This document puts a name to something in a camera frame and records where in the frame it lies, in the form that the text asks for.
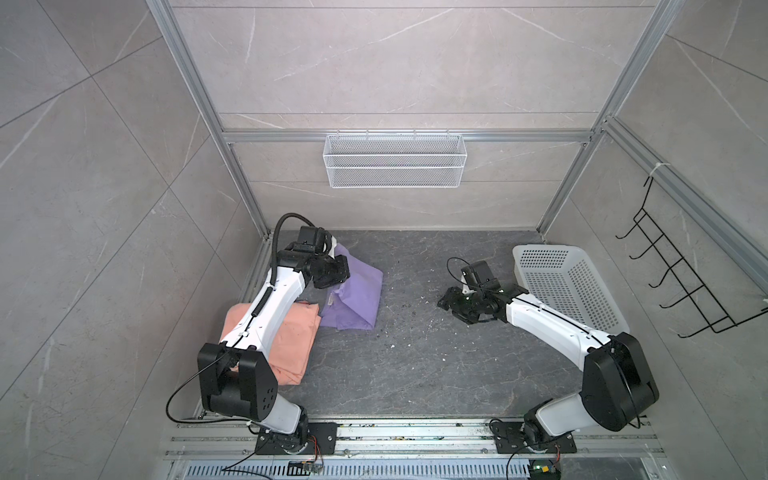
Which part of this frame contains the purple t-shirt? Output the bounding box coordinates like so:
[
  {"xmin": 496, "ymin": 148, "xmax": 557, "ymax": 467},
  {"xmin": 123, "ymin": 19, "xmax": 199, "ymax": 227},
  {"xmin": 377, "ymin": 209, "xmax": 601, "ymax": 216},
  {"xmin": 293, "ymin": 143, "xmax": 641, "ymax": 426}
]
[{"xmin": 320, "ymin": 244, "xmax": 384, "ymax": 331}]

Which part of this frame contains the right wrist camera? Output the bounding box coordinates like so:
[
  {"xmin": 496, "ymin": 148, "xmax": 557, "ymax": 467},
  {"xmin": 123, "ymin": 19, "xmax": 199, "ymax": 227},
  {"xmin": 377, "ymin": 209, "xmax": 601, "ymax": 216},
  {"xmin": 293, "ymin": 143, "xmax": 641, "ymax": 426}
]
[{"xmin": 461, "ymin": 261, "xmax": 501, "ymax": 293}]

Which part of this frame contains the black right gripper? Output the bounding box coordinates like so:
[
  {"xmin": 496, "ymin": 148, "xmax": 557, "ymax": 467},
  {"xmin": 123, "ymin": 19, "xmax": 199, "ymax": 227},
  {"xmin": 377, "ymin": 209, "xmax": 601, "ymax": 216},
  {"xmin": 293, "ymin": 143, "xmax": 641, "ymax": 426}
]
[{"xmin": 435, "ymin": 286, "xmax": 484, "ymax": 323}]

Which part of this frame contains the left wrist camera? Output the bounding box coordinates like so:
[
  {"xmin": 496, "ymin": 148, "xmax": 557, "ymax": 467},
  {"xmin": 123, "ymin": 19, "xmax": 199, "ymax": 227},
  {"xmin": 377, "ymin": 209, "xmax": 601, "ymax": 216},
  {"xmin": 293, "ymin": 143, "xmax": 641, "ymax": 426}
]
[{"xmin": 293, "ymin": 226, "xmax": 335, "ymax": 256}]

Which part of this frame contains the aluminium frame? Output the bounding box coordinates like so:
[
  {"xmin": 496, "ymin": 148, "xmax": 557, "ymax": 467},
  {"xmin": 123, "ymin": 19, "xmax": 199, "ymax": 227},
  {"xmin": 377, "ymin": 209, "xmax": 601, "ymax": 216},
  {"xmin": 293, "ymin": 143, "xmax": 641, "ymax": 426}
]
[{"xmin": 148, "ymin": 1, "xmax": 767, "ymax": 290}]

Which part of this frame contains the aluminium rail base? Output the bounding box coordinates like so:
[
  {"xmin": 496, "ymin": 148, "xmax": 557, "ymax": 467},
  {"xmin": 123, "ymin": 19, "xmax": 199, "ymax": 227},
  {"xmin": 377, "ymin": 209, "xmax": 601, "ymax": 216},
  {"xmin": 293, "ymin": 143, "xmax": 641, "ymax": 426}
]
[{"xmin": 149, "ymin": 417, "xmax": 679, "ymax": 479}]

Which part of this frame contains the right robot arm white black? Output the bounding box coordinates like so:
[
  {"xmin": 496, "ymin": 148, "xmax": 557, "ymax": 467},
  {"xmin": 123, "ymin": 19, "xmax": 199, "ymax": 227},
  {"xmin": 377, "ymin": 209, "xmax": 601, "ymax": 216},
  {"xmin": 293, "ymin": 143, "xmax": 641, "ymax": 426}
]
[{"xmin": 437, "ymin": 287, "xmax": 660, "ymax": 450}]

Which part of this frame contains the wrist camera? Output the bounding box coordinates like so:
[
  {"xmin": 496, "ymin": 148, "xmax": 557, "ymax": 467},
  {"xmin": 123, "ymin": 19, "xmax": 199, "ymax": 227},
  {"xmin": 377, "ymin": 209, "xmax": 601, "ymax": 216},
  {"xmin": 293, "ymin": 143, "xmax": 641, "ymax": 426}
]
[
  {"xmin": 461, "ymin": 261, "xmax": 501, "ymax": 293},
  {"xmin": 293, "ymin": 226, "xmax": 335, "ymax": 256}
]

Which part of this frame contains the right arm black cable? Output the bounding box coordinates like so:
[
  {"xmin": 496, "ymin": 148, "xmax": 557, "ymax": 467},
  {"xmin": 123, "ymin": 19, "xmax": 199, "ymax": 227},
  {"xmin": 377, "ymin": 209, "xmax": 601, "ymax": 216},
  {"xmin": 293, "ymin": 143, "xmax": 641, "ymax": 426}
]
[{"xmin": 446, "ymin": 256, "xmax": 475, "ymax": 289}]

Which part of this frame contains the white plastic laundry basket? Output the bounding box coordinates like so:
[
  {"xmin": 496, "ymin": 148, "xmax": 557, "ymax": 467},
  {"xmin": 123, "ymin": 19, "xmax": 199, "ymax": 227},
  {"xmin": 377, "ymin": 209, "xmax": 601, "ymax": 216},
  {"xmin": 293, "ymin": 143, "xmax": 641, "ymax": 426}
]
[{"xmin": 513, "ymin": 244, "xmax": 630, "ymax": 334}]

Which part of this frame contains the pink folded t-shirt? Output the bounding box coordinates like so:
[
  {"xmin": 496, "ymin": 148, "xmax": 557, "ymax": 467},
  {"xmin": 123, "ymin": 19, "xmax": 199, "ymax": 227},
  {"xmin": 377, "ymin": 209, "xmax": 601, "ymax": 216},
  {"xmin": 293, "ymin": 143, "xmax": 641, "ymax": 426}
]
[{"xmin": 219, "ymin": 301, "xmax": 322, "ymax": 386}]

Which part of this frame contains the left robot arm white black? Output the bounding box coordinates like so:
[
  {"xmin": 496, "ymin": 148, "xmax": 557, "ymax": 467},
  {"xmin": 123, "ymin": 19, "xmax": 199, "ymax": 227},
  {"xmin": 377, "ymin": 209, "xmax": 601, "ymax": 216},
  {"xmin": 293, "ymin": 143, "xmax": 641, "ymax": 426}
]
[{"xmin": 197, "ymin": 239, "xmax": 350, "ymax": 435}]

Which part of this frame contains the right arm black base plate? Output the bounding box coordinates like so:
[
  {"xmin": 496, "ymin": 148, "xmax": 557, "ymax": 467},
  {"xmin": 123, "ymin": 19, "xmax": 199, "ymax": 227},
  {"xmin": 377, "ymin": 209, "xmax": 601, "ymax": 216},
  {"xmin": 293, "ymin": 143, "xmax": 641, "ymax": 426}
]
[{"xmin": 488, "ymin": 418, "xmax": 577, "ymax": 454}]

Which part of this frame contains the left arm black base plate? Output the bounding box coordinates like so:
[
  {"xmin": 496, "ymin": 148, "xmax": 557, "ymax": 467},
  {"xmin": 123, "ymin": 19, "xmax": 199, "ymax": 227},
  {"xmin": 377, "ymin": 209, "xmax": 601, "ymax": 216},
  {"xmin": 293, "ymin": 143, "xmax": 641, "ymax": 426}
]
[{"xmin": 255, "ymin": 422, "xmax": 339, "ymax": 456}]

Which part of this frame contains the black wire hook rack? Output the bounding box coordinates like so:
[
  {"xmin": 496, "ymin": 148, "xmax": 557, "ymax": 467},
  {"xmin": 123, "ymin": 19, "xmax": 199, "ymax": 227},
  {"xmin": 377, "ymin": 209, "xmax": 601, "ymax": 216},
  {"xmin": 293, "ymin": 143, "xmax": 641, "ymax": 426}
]
[{"xmin": 614, "ymin": 176, "xmax": 767, "ymax": 339}]

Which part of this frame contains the white wire mesh wall basket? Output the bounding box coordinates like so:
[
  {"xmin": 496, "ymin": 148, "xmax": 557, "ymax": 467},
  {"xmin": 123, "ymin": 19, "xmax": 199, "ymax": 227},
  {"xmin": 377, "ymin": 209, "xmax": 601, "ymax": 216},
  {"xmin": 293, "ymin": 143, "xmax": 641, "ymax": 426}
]
[{"xmin": 323, "ymin": 134, "xmax": 468, "ymax": 189}]

